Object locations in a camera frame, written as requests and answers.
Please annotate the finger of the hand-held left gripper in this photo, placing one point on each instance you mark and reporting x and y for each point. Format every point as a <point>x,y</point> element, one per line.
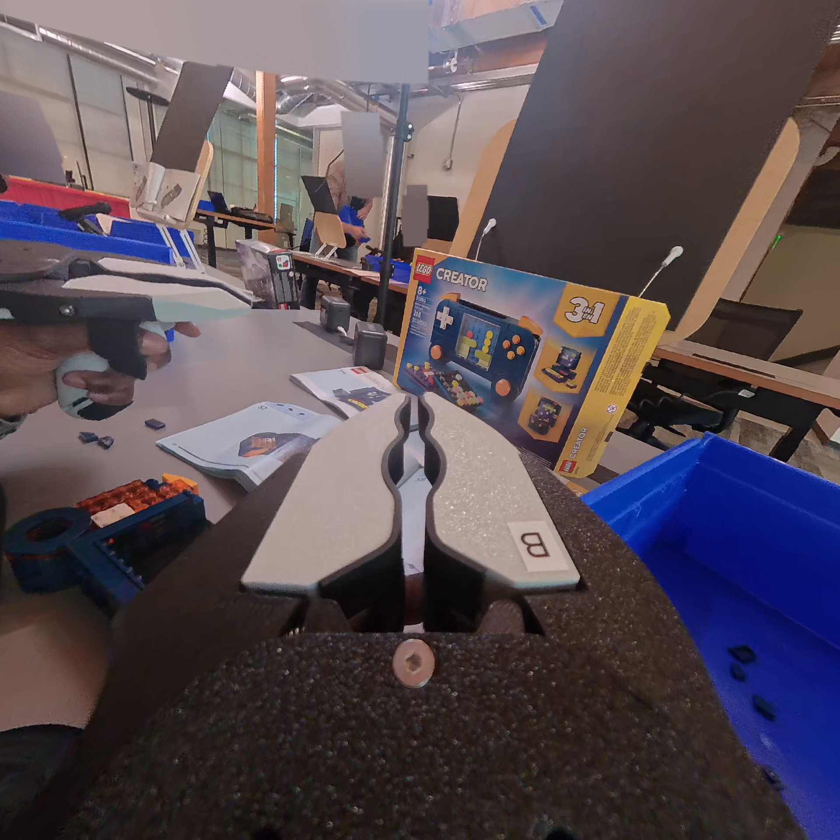
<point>190,300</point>
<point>164,268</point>

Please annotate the blue yellow toy brick box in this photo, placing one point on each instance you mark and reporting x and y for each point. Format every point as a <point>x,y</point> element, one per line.
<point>525,367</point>

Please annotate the blue plastic bin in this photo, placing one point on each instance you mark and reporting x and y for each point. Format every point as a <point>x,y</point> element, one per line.
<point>39,226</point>
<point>754,558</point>

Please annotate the computer cover instruction booklet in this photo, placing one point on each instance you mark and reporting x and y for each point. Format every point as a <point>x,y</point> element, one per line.
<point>328,387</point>

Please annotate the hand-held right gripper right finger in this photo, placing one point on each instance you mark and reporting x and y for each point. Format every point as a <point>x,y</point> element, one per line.
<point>492,505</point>

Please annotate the person's left hand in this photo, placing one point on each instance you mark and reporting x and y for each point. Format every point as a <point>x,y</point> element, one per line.
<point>33,361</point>

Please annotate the black backdrop panel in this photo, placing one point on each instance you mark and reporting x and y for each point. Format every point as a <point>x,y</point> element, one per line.
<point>190,111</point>
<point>643,164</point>

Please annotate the white tipped thin rod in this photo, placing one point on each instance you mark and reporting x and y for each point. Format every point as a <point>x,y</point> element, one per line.
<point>673,253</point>
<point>489,224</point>

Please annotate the dark blue orange brick model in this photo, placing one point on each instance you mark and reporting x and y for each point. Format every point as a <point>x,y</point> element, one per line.
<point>111,525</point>

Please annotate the dark grey box device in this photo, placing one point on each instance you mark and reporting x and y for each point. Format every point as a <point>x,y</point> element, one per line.
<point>334,313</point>
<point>371,344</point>

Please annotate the thick instruction booklet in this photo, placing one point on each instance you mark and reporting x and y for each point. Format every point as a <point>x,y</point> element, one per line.
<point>216,439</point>

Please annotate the black light stand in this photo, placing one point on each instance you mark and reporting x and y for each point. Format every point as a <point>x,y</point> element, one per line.
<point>394,197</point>

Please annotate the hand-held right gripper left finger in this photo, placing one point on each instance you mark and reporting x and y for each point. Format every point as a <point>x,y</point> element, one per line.
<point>328,512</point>

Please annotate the black toy brick box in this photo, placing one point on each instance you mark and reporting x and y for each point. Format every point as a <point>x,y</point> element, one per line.
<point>272,279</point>

